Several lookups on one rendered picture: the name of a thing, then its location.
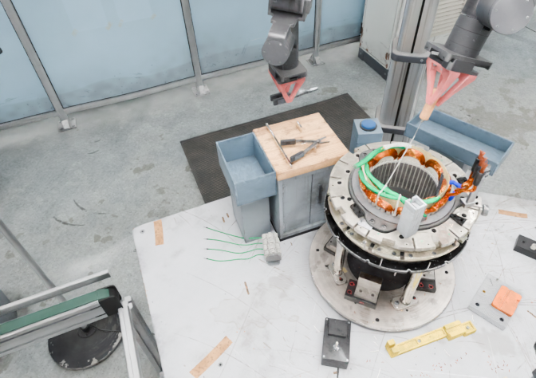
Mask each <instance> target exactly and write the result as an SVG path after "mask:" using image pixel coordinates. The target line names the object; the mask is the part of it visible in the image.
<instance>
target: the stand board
mask: <svg viewBox="0 0 536 378"><path fill-rule="evenodd" d="M297 121H298V122H299V123H300V125H301V126H302V132H300V131H299V130H298V128H297V127H296V125H297ZM269 127H270V129H271V131H272V132H273V134H274V135H275V137H276V138H277V140H278V142H279V143H280V140H286V139H296V140H317V139H320V138H322V137H324V136H326V138H324V139H323V140H321V142H323V141H329V143H326V144H318V145H317V146H316V147H317V153H314V152H313V150H312V149H311V150H310V151H309V152H307V153H306V154H304V156H303V157H301V158H300V159H298V160H296V161H294V162H292V164H293V168H292V169H290V167H289V165H288V164H287V162H286V161H285V159H284V157H283V156H282V154H281V152H280V151H279V149H278V147H277V145H276V143H275V142H274V140H273V139H272V137H271V135H270V134H269V132H268V131H267V129H266V127H262V128H256V129H254V130H253V132H254V134H255V135H256V136H257V138H258V141H259V143H260V144H261V145H262V148H263V150H264V151H265V153H266V155H267V157H268V158H269V160H270V162H271V164H272V166H273V167H274V170H275V171H276V179H277V181H280V180H283V179H288V178H291V177H294V176H296V175H301V174H304V173H307V172H310V171H315V170H317V169H321V168H323V167H328V166H331V165H334V164H336V163H337V161H339V159H340V158H341V157H342V156H344V155H345V154H346V153H348V152H349V151H348V150H347V148H346V147H345V146H344V144H343V143H342V142H341V141H340V140H339V138H338V137H337V136H336V134H335V133H334V132H333V130H332V129H331V128H330V126H328V124H327V123H326V122H325V120H324V119H323V118H322V116H321V115H320V114H319V112H318V113H314V114H311V115H308V116H303V117H299V118H296V119H292V120H288V121H284V122H281V123H277V124H272V125H269ZM309 146H310V144H295V145H286V146H282V149H283V150H284V152H285V153H286V155H287V156H288V158H289V160H290V157H291V156H292V155H294V154H296V153H298V152H300V151H304V150H305V149H306V148H308V147H309Z"/></svg>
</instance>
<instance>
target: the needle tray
mask: <svg viewBox="0 0 536 378"><path fill-rule="evenodd" d="M422 110H423V109H421V110H420V111H419V112H418V113H417V114H416V115H415V116H414V117H413V118H411V119H410V121H409V122H407V125H406V129H405V131H404V136H406V137H408V138H411V139H412V138H413V137H414V135H415V133H416V135H415V137H414V140H415V141H417V142H419V143H421V144H424V145H426V146H428V147H429V150H430V149H431V150H433V151H434V152H438V153H439V154H441V155H442V156H445V157H446V158H448V159H449V160H450V161H452V163H455V164H456V165H457V166H458V167H460V168H461V169H462V170H463V171H464V173H465V174H467V170H468V168H469V167H472V166H473V164H474V162H475V159H476V157H478V156H479V151H480V150H481V151H483V152H485V155H484V159H485V157H486V158H487V160H486V161H485V163H486V162H487V164H490V165H491V168H490V170H491V171H490V172H489V174H488V175H490V176H493V174H494V173H495V172H496V171H497V170H498V168H499V167H500V165H501V164H502V163H503V161H504V160H505V159H506V157H508V155H509V154H510V151H511V149H512V147H513V146H514V143H515V142H514V141H512V140H508V139H507V138H504V137H502V136H499V135H497V134H494V133H493V132H489V131H487V130H485V129H483V128H480V127H478V126H475V125H473V124H470V123H468V122H466V121H464V120H461V119H458V118H456V117H453V116H451V115H448V114H447V113H444V112H441V111H439V110H437V109H433V111H432V114H431V115H430V116H429V118H428V120H425V121H424V122H422V123H421V122H420V120H421V119H420V114H421V112H422ZM420 123H421V124H420ZM419 126H420V127H419ZM418 128H419V129H418ZM417 129H418V131H417ZM416 131H417V132H416Z"/></svg>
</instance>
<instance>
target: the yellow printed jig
mask: <svg viewBox="0 0 536 378"><path fill-rule="evenodd" d="M476 330H477V329H476V327H475V326H474V325H473V324H472V322H471V321H466V322H464V323H461V322H460V321H459V320H457V321H454V322H452V323H449V324H447V325H444V326H443V327H441V328H439V329H435V330H433V331H431V332H428V333H425V334H422V335H420V336H418V337H414V338H412V339H409V340H407V341H403V342H401V343H399V344H397V345H396V342H395V341H394V339H391V340H388V341H387V343H386V345H385V348H386V349H387V351H388V354H389V356H390V357H391V358H393V357H396V356H399V355H401V354H404V353H406V352H410V351H412V350H414V349H417V348H420V347H422V346H425V345H428V344H431V343H432V342H435V341H438V340H441V339H443V338H445V337H446V338H447V339H448V341H451V340H454V339H455V338H458V337H461V336H464V337H466V336H469V335H471V334H472V333H475V332H476Z"/></svg>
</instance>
